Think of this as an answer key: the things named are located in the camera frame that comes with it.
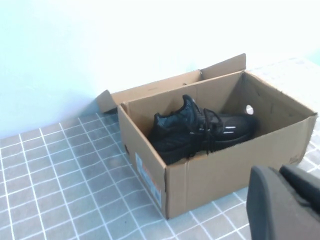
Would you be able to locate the brown cardboard shoe box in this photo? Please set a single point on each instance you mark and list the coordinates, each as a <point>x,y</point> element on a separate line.
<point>212,180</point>

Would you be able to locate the grey white-checked tablecloth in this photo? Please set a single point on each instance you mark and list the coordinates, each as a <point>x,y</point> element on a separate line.
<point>50,175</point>

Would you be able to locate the black lace-up sneaker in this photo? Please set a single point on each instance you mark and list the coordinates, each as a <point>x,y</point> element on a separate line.
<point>180,132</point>

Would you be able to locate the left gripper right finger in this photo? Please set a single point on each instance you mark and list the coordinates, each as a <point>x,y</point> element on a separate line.
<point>307,190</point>

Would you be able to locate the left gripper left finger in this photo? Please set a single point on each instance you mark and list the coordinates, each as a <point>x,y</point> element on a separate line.
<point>270,212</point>

